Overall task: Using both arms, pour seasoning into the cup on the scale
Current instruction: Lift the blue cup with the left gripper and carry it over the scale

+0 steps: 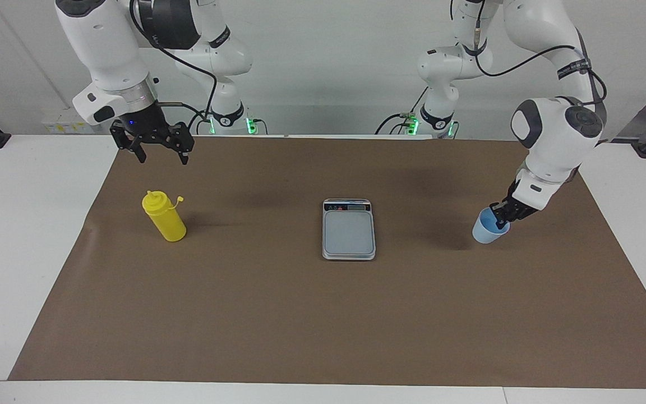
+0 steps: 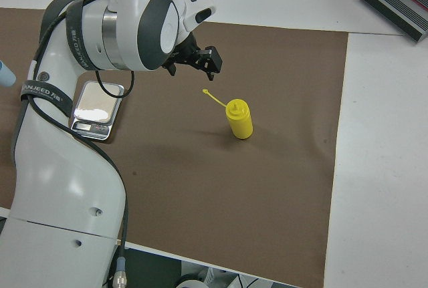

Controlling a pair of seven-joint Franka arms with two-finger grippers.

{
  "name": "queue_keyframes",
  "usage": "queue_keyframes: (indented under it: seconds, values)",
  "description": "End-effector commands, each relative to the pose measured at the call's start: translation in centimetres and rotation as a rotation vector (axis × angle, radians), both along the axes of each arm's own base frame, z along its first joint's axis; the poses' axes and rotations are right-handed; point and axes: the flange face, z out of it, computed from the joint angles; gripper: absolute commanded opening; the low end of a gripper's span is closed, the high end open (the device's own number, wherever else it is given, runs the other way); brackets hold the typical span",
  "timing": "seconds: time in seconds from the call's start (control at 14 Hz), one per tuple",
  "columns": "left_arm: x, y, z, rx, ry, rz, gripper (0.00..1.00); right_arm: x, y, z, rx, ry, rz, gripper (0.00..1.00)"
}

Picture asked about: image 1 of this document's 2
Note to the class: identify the yellow squeeze bottle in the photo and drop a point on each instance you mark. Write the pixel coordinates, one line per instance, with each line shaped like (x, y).
(167, 221)

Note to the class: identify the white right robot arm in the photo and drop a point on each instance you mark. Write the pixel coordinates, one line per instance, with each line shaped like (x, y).
(104, 45)

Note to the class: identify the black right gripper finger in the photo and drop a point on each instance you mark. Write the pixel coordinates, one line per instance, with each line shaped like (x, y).
(183, 141)
(122, 137)

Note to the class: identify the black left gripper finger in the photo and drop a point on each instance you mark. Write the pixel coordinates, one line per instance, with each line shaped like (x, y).
(510, 223)
(497, 214)

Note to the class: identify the brown paper table mat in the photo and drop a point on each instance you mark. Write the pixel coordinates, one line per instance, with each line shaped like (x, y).
(323, 320)

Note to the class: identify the silver digital kitchen scale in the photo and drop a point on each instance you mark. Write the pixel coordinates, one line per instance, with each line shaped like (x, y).
(349, 233)

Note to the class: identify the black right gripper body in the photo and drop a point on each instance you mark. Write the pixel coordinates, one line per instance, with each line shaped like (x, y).
(141, 126)

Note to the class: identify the light blue plastic cup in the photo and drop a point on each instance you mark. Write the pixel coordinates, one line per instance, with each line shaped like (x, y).
(485, 234)

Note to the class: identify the white power strip yellow labels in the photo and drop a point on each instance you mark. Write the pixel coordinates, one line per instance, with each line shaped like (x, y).
(56, 126)

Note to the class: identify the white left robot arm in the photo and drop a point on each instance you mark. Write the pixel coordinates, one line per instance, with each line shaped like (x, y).
(553, 134)

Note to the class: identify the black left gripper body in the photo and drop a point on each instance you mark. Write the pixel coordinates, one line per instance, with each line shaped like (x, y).
(519, 210)

